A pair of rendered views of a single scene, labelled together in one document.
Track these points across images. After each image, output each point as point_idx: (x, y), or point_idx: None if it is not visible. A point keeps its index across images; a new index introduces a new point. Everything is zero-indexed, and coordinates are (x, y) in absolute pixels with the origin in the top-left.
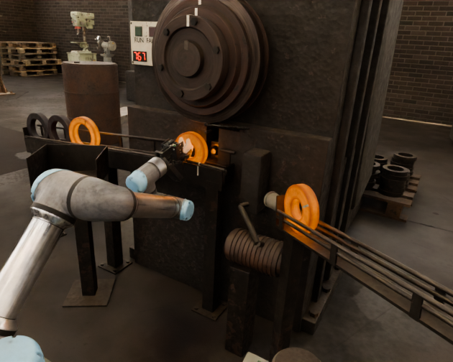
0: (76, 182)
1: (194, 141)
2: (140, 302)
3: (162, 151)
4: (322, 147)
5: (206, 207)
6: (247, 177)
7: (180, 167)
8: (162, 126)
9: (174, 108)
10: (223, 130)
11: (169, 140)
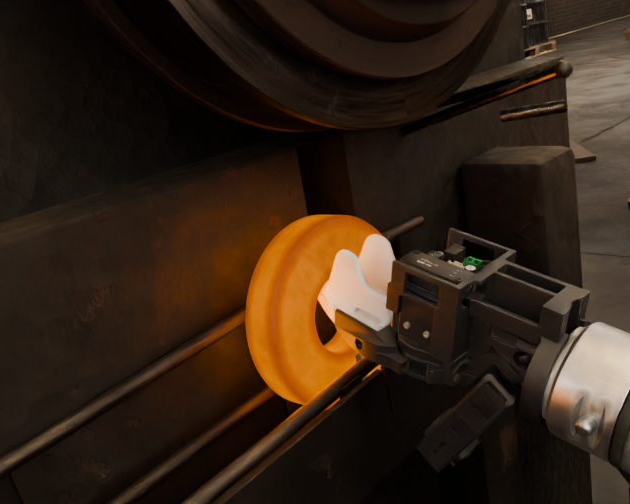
0: None
1: (357, 249)
2: None
3: (537, 295)
4: (560, 78)
5: (490, 474)
6: (563, 241)
7: (381, 405)
8: (64, 319)
9: (286, 100)
10: (361, 157)
11: (414, 264)
